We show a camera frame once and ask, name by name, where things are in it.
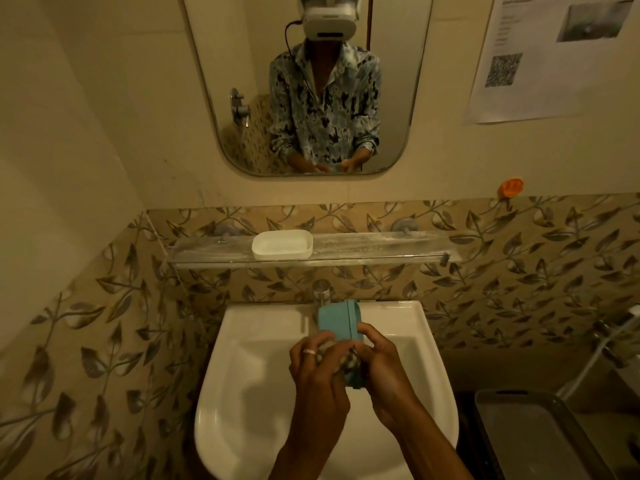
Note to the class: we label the person's right hand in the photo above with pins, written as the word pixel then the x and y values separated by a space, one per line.
pixel 387 389

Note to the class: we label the chrome sink faucet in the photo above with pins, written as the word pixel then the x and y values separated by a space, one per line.
pixel 322 290

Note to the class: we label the chrome wall valve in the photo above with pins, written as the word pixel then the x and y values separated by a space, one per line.
pixel 611 344

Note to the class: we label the white paper notice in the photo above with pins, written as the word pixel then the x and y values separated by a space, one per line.
pixel 540 69

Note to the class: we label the white ceramic sink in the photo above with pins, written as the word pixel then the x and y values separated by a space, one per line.
pixel 250 394

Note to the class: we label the person's right forearm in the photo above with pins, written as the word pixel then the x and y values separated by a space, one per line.
pixel 432 454

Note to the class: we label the orange wall hook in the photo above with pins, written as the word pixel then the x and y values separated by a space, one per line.
pixel 511 187

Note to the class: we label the rounded wall mirror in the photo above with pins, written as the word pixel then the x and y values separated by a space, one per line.
pixel 235 69

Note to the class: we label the teal plastic soap case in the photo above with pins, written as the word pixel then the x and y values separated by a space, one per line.
pixel 340 319

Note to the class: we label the person's left hand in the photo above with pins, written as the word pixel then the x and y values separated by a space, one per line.
pixel 315 394

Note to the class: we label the grey scrub pad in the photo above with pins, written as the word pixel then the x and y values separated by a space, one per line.
pixel 345 363

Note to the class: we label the person's right fingers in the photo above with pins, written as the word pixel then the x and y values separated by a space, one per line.
pixel 374 342

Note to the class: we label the chrome shelf bracket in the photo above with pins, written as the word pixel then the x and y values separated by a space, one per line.
pixel 227 229
pixel 404 225

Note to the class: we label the person's left fingers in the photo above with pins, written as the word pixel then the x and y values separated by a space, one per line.
pixel 310 362

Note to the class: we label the white plastic soap dish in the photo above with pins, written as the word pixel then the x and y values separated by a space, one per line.
pixel 282 244

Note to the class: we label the glass wall shelf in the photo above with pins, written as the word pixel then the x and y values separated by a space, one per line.
pixel 370 247

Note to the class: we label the person's left forearm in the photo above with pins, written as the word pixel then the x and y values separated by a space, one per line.
pixel 307 457

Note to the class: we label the grey plastic bin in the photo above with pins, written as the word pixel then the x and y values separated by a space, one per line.
pixel 530 439

